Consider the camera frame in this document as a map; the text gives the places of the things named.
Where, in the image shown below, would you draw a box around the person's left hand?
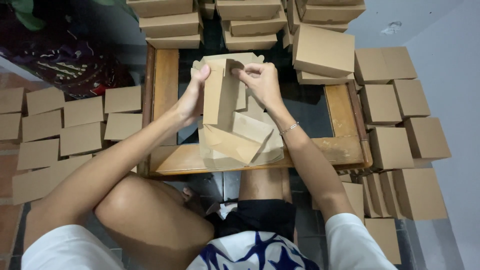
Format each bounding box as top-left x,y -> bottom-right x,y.
175,64 -> 212,127

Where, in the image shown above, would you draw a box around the person's right hand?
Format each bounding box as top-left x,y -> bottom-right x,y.
231,61 -> 287,115

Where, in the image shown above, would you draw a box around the half-folded brown cardboard box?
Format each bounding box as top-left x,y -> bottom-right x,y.
191,52 -> 265,126

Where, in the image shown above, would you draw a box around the pile of flat cardboard blanks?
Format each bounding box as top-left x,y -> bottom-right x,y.
197,95 -> 285,170

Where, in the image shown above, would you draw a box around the stacks of closed cardboard boxes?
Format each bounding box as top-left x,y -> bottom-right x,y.
126,0 -> 367,86

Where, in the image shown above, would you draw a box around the wooden low table glass top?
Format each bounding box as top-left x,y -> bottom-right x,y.
138,42 -> 374,178

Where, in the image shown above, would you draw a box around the person's right leg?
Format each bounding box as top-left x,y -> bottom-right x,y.
238,167 -> 293,203

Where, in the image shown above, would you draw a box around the person's leg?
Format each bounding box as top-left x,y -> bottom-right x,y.
94,173 -> 215,270
238,167 -> 293,203

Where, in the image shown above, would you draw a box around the person's left leg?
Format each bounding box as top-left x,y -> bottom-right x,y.
94,173 -> 215,270

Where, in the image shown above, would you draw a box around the person's black shorts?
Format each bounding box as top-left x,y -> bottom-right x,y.
205,199 -> 298,244

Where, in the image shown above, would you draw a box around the dark patterned cloth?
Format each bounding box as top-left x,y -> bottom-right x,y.
0,0 -> 137,99

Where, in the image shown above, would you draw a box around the heap of closed cardboard boxes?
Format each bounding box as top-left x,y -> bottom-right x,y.
0,85 -> 143,206
311,46 -> 453,265

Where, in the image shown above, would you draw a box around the person's white blue-patterned shirt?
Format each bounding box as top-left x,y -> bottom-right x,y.
20,212 -> 399,270

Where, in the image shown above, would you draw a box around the green plant leaves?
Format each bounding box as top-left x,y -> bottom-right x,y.
9,0 -> 47,32

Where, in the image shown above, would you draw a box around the thin silver bracelet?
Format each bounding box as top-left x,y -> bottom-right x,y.
279,121 -> 300,136

